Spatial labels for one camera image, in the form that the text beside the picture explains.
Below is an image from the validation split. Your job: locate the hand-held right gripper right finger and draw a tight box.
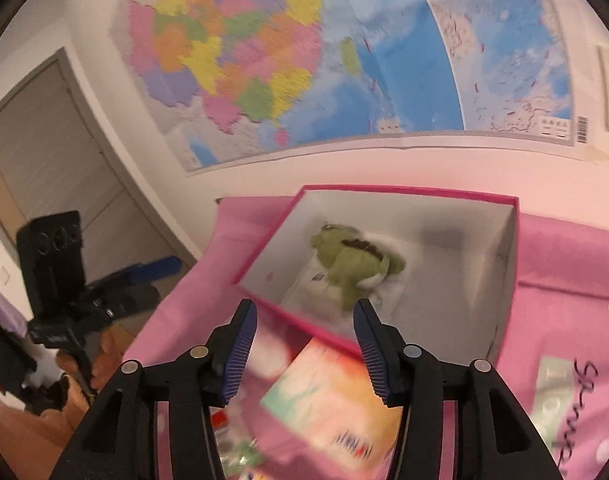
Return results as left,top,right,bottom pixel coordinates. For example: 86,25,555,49
353,298,562,480

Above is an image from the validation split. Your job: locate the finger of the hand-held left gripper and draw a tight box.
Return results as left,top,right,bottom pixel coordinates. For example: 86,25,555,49
102,285,161,320
97,256,182,292

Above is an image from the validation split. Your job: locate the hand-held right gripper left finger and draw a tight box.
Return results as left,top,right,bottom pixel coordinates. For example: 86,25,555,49
49,299,259,480

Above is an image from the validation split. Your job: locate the green plush toy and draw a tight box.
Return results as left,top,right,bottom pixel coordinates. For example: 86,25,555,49
310,225,407,311

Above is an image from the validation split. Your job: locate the pink cardboard box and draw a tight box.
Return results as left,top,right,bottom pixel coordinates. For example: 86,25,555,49
233,185,521,376

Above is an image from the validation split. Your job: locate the person's left forearm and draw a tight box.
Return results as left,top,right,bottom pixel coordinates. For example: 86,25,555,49
0,332,136,480

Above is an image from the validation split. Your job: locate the purple cloth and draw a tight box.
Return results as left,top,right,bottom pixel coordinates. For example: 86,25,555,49
0,270,31,337

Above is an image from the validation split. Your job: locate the pastel printed packet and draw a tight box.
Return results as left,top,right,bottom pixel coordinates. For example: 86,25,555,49
259,337,403,477

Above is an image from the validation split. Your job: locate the small colourful wrapper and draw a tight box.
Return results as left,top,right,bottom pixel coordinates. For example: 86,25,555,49
212,407,268,480

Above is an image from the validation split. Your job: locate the black cloth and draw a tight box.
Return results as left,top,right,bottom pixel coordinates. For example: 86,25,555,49
0,305,71,414

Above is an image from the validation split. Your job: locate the grey door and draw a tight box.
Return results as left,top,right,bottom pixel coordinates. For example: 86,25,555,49
0,47,201,273

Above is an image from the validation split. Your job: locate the pink printed bedsheet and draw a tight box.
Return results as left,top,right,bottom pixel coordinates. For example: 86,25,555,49
122,195,609,480

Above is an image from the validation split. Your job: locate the colourful wall map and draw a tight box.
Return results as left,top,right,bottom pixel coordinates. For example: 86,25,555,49
109,0,609,176

